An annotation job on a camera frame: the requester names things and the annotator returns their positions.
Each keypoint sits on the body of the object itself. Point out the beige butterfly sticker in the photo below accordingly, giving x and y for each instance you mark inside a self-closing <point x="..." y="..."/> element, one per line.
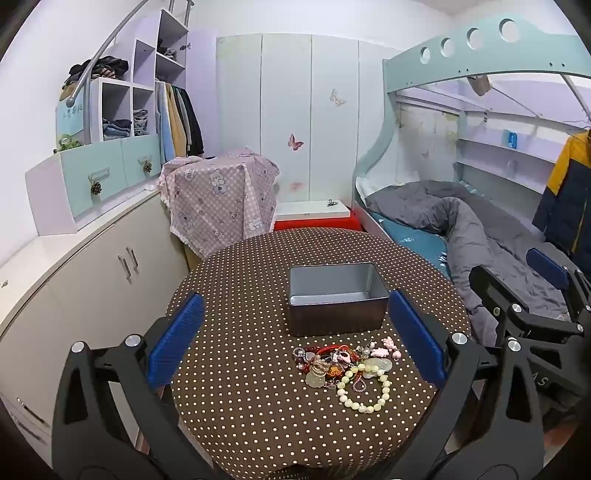
<point x="338" y="98"/>

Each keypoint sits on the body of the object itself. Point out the black hanging coat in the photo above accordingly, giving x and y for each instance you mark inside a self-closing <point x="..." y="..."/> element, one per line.
<point x="194" y="124"/>

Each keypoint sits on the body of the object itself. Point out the pile of mixed jewelry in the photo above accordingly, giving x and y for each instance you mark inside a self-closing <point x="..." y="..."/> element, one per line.
<point x="323" y="364"/>

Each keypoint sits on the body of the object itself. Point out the brown cardboard box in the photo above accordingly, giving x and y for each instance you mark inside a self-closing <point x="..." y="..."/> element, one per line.
<point x="193" y="261"/>

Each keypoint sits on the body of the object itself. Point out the faint pink butterfly sticker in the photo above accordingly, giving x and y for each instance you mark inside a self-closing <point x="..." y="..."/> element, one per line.
<point x="295" y="186"/>

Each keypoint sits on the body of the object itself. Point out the teal bed sheet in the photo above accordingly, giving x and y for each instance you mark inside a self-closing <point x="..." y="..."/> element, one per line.
<point x="411" y="240"/>

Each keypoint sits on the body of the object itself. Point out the pink checked bear cloth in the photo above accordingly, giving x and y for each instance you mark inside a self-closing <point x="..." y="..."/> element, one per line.
<point x="217" y="203"/>

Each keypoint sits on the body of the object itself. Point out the pile of dark clothes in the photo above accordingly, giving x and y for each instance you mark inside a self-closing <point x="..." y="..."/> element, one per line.
<point x="101" y="67"/>

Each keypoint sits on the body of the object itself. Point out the folded grey clothes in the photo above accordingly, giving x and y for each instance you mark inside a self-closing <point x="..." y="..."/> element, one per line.
<point x="141" y="122"/>

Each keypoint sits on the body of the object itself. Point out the metal tin box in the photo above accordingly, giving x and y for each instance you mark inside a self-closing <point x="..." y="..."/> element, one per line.
<point x="337" y="318"/>

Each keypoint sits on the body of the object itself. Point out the grey duvet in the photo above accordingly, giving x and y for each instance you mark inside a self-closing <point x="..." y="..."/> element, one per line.
<point x="461" y="230"/>

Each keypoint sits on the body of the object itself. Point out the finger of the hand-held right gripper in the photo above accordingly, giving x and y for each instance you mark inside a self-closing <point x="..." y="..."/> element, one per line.
<point x="489" y="290"/>
<point x="547" y="267"/>

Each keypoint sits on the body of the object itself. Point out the green plant decoration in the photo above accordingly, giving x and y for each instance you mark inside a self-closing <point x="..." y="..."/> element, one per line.
<point x="69" y="144"/>

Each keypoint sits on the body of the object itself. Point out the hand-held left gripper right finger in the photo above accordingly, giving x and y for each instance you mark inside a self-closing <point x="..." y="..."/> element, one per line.
<point x="418" y="334"/>

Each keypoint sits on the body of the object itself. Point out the small blue box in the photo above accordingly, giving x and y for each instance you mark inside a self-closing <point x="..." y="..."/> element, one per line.
<point x="511" y="139"/>

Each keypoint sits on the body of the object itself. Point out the teal sign board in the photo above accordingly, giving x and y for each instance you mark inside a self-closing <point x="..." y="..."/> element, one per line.
<point x="71" y="120"/>

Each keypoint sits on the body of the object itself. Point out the brown hanging bag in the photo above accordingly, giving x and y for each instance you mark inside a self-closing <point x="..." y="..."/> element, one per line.
<point x="479" y="85"/>

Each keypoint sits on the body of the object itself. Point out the teal bunk bed frame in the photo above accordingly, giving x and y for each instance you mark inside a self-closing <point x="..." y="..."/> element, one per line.
<point x="401" y="69"/>

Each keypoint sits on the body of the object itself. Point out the light blue hanging garment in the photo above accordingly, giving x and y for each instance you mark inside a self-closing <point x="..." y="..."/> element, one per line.
<point x="161" y="124"/>

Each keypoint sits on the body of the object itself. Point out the tan hanging coat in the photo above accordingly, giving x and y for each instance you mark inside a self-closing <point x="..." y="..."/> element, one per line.
<point x="175" y="124"/>

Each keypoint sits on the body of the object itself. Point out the beige low cabinet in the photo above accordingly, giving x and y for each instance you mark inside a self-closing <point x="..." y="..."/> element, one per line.
<point x="83" y="277"/>

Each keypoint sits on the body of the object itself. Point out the round table with dotted tablecloth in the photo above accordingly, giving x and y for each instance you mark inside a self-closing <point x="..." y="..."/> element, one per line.
<point x="258" y="415"/>

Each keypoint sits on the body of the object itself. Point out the white wardrobe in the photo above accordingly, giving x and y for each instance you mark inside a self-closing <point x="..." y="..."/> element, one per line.
<point x="286" y="92"/>

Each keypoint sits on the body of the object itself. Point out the folded jeans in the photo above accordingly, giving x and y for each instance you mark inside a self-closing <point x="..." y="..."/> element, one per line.
<point x="115" y="130"/>

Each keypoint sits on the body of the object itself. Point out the curved grey metal rail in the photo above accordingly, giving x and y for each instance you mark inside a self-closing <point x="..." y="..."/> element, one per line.
<point x="73" y="102"/>

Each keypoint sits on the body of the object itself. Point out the purple shelf unit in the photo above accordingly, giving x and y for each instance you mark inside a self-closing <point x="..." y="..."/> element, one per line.
<point x="203" y="92"/>

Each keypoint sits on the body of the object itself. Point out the red storage box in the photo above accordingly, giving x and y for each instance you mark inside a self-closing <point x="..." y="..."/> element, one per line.
<point x="314" y="225"/>

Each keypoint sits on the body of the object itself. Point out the purple wall shelves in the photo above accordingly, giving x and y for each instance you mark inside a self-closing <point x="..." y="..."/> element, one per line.
<point x="508" y="166"/>

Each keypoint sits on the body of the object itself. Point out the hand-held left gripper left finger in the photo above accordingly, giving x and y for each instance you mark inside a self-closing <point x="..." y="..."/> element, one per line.
<point x="178" y="339"/>

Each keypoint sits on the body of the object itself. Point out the yellow and navy jacket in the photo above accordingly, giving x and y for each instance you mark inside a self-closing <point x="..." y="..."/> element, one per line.
<point x="568" y="194"/>

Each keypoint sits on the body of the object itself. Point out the white board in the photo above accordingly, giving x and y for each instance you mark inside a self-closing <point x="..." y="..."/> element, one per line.
<point x="304" y="210"/>

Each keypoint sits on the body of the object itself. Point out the teal drawer cabinet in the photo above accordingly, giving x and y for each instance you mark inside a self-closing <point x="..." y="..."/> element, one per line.
<point x="83" y="170"/>

